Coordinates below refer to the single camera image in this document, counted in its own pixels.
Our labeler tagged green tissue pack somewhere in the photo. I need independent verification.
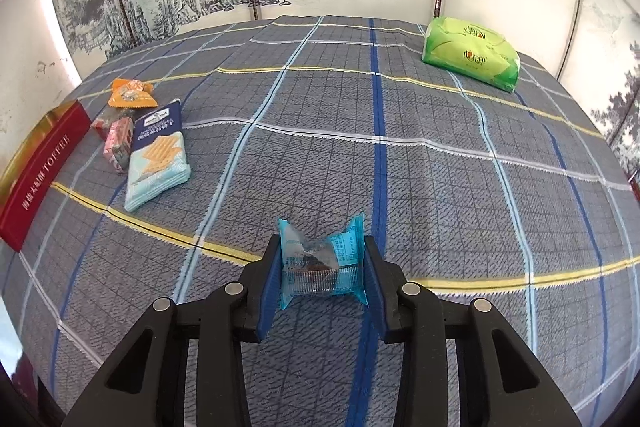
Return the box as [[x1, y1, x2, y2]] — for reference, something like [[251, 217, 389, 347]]
[[422, 17, 521, 93]]

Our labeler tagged pink snack packet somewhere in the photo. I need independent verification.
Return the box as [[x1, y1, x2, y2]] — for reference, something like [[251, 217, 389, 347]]
[[103, 117, 134, 173]]

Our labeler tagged red gold toffee tin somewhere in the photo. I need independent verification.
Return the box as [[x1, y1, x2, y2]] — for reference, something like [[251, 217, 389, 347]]
[[0, 101, 91, 251]]

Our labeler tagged orange snack packet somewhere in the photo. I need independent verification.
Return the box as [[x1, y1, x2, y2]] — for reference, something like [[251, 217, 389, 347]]
[[107, 78, 157, 108]]

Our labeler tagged blue candy wrapper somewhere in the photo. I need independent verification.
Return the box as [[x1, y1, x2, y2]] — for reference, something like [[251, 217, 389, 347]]
[[279, 215, 368, 310]]

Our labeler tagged grey plaid tablecloth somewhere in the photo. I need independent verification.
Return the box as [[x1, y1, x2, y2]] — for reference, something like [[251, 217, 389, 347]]
[[1, 15, 639, 426]]

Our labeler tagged dark seed bar packet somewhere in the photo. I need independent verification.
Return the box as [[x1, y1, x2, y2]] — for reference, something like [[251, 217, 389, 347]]
[[91, 106, 134, 141]]

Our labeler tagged blue soda cracker pack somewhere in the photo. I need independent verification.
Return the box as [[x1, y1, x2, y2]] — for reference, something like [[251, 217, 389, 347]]
[[124, 98, 191, 212]]

